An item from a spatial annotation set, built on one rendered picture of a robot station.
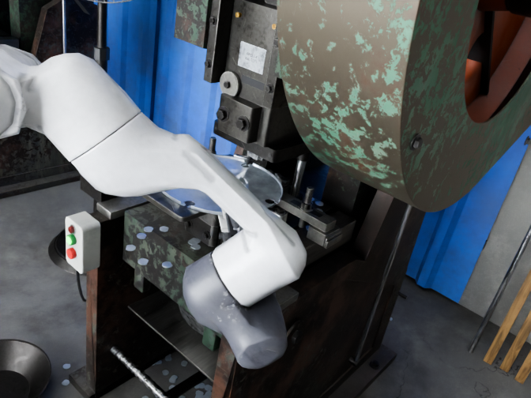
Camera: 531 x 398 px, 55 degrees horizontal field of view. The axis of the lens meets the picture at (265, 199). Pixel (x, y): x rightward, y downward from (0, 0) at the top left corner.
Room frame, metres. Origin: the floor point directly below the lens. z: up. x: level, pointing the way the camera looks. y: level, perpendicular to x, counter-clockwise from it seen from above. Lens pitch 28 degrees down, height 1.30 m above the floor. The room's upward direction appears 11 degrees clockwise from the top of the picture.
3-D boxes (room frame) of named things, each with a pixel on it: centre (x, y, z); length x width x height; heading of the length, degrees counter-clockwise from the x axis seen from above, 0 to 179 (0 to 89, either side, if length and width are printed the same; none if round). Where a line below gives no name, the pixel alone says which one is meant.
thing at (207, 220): (0.99, 0.14, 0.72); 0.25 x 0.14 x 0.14; 144
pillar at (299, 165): (1.14, -0.07, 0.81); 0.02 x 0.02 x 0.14
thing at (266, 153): (1.14, 0.03, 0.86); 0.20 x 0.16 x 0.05; 54
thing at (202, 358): (1.14, 0.03, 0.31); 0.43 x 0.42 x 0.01; 54
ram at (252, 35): (1.10, 0.06, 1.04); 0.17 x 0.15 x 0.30; 144
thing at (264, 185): (1.03, 0.11, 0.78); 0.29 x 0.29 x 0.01
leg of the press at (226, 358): (1.09, -0.27, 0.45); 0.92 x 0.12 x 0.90; 144
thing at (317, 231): (1.04, -0.10, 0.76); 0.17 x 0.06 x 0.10; 54
